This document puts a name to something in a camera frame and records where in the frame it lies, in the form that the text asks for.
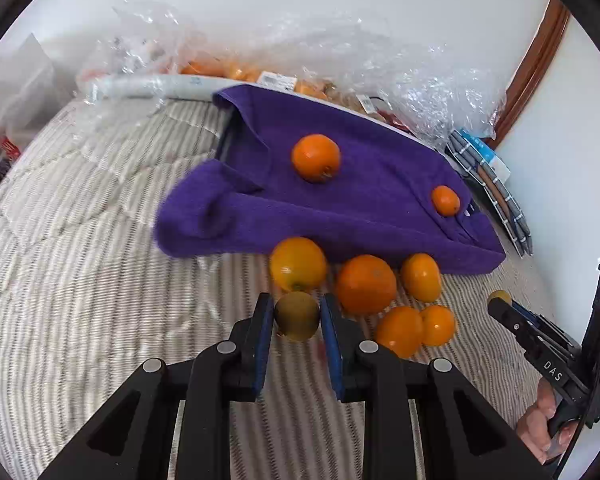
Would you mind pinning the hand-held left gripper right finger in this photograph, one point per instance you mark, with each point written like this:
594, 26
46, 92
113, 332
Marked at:
332, 350

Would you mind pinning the yellowish orange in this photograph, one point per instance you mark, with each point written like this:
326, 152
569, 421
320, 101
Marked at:
298, 264

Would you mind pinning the small orange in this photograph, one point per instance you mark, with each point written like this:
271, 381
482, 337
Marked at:
446, 200

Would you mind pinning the white plastic bag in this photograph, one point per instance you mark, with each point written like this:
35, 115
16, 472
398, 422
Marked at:
25, 80

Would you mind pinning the purple towel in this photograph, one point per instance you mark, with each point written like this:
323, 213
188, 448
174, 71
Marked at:
355, 200

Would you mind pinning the small yellow-green citrus fruit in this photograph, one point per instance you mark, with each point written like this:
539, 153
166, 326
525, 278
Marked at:
500, 296

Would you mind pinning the brown wooden door frame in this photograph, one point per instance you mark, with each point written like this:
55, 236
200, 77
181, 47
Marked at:
535, 60

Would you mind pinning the long white box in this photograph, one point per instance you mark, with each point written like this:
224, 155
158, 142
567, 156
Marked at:
145, 86

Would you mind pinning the large clear plastic bag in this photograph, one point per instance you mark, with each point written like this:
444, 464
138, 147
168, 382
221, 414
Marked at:
380, 60

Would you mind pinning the striped quilt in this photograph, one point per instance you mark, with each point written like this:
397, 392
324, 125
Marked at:
80, 260

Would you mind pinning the grey plaid cloth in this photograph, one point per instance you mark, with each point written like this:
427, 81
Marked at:
500, 200

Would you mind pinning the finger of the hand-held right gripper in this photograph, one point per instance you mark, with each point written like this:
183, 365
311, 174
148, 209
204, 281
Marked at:
545, 327
510, 317

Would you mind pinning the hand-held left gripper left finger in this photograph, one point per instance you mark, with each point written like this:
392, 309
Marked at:
262, 340

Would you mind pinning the pile of bagged oranges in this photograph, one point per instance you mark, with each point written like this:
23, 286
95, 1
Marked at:
215, 67

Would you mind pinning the green-yellow citrus fruit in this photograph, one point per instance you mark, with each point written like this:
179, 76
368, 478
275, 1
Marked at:
296, 316

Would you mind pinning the large orange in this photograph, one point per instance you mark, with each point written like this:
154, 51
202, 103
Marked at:
315, 158
365, 284

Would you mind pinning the person's right hand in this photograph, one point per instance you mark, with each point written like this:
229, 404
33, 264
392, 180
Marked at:
535, 425

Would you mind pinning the blue white tissue pack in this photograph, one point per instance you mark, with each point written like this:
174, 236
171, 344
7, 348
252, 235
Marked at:
492, 156

